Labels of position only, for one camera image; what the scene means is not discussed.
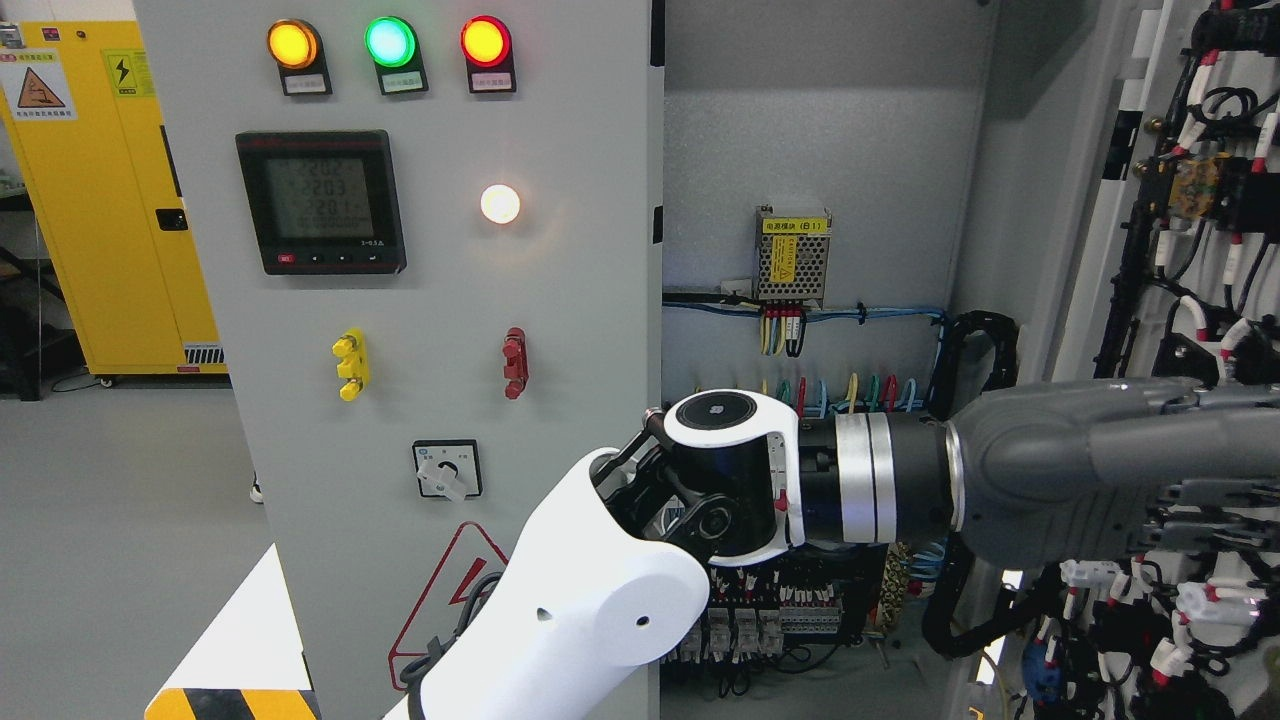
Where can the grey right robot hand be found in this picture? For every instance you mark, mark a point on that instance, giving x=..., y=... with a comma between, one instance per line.
x=1098, y=470

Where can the green indicator lamp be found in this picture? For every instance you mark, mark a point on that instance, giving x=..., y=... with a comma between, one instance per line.
x=395, y=52

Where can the black digital power meter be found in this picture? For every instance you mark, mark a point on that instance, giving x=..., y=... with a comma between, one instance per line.
x=323, y=202

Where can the red indicator lamp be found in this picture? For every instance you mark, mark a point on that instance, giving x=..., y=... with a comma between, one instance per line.
x=487, y=49

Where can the yellow safety storage cabinet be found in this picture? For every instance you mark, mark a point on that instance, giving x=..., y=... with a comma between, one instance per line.
x=80, y=104

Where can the red electric danger sticker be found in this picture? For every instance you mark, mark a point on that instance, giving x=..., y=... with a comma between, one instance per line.
x=467, y=557

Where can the metal mesh power supply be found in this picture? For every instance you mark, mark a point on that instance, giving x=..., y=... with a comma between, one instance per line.
x=792, y=254

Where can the white indicator lamp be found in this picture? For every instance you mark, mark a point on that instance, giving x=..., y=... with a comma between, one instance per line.
x=500, y=204

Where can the red terminal post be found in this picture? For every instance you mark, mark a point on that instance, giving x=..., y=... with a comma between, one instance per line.
x=516, y=363

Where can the grey cabinet door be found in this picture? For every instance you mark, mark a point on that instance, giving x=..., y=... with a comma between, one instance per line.
x=1081, y=98
x=579, y=139

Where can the lower relay terminal row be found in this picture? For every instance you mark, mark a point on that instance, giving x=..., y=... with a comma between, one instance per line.
x=763, y=612

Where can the yellow terminal post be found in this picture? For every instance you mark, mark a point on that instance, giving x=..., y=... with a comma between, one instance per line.
x=353, y=363

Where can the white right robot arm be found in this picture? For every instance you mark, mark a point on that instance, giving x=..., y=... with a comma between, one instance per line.
x=610, y=570

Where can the black rotary selector switch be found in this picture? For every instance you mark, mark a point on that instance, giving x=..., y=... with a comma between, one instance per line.
x=448, y=469

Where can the yellow indicator lamp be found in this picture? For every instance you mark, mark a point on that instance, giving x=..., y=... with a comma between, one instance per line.
x=299, y=55

